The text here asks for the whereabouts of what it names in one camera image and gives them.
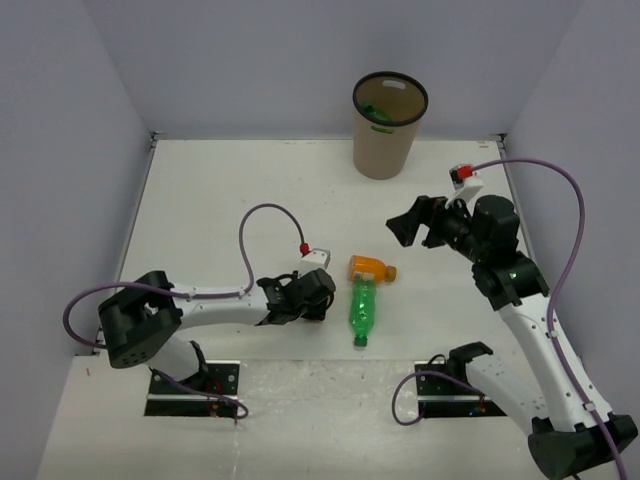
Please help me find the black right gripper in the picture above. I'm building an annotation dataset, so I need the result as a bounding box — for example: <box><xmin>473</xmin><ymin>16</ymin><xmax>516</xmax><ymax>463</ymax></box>
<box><xmin>387</xmin><ymin>191</ymin><xmax>488</xmax><ymax>262</ymax></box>

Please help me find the green bottle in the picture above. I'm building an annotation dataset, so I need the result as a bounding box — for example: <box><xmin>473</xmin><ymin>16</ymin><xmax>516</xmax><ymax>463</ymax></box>
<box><xmin>360</xmin><ymin>102</ymin><xmax>395</xmax><ymax>125</ymax></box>
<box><xmin>349</xmin><ymin>279</ymin><xmax>377</xmax><ymax>348</ymax></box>

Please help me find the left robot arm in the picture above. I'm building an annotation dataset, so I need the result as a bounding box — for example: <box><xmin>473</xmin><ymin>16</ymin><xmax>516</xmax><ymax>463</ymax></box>
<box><xmin>98</xmin><ymin>268</ymin><xmax>336</xmax><ymax>393</ymax></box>

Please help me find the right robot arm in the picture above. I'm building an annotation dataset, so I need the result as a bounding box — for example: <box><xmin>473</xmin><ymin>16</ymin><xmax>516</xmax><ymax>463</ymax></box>
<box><xmin>386</xmin><ymin>195</ymin><xmax>638</xmax><ymax>479</ymax></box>

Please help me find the brown cardboard bin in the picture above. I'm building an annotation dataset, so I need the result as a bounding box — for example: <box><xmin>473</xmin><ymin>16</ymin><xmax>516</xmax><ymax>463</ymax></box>
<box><xmin>352</xmin><ymin>71</ymin><xmax>429</xmax><ymax>180</ymax></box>

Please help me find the green bottle front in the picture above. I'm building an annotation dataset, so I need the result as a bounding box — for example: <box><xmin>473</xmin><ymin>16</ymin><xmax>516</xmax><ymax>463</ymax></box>
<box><xmin>349</xmin><ymin>279</ymin><xmax>377</xmax><ymax>348</ymax></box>

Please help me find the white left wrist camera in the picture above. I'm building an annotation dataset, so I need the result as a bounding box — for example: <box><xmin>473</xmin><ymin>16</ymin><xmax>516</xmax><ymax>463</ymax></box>
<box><xmin>298</xmin><ymin>248</ymin><xmax>331</xmax><ymax>276</ymax></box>

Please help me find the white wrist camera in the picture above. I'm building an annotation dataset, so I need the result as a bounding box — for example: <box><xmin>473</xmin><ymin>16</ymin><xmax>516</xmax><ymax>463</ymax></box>
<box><xmin>445</xmin><ymin>164</ymin><xmax>484</xmax><ymax>208</ymax></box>
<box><xmin>298</xmin><ymin>248</ymin><xmax>331</xmax><ymax>276</ymax></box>

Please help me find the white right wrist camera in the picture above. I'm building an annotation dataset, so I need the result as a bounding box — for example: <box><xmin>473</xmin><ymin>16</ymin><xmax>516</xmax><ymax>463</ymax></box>
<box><xmin>445</xmin><ymin>164</ymin><xmax>484</xmax><ymax>208</ymax></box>

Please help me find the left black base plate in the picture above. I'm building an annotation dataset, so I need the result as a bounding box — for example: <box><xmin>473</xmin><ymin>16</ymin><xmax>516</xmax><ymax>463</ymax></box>
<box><xmin>144</xmin><ymin>361</ymin><xmax>243</xmax><ymax>419</ymax></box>

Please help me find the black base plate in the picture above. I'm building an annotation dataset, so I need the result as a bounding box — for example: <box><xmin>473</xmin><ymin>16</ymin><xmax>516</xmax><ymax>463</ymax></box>
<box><xmin>144</xmin><ymin>361</ymin><xmax>243</xmax><ymax>419</ymax></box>
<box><xmin>415</xmin><ymin>375</ymin><xmax>505</xmax><ymax>419</ymax></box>

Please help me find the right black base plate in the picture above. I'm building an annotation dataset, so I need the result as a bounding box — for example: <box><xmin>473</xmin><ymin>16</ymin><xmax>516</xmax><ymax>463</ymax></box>
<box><xmin>415</xmin><ymin>375</ymin><xmax>505</xmax><ymax>419</ymax></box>

